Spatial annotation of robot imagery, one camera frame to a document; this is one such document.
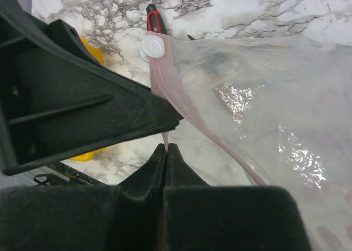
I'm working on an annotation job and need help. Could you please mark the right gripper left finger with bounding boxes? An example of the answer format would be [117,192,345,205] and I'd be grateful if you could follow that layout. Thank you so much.
[1,144,166,250]

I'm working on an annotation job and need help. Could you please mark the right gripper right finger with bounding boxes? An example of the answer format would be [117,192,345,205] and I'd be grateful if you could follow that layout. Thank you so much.
[163,144,311,250]

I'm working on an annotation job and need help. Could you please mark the clear zip top bag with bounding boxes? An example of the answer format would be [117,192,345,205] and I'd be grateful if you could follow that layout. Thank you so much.
[139,32,351,250]

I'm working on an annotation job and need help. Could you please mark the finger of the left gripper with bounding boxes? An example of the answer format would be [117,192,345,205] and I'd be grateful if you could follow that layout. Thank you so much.
[1,0,181,175]

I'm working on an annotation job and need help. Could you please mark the red black utility knife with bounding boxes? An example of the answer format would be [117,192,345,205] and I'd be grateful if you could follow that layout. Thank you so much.
[146,4,167,35]

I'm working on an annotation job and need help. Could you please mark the black base frame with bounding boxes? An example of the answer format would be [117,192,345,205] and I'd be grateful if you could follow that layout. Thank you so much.
[33,162,104,186]

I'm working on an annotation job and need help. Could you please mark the yellow plastic tray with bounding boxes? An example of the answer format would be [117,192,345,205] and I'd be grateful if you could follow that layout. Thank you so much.
[71,37,106,162]

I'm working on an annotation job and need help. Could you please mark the yellow handled pliers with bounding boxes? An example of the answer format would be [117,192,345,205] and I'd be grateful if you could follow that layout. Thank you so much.
[187,35,195,41]

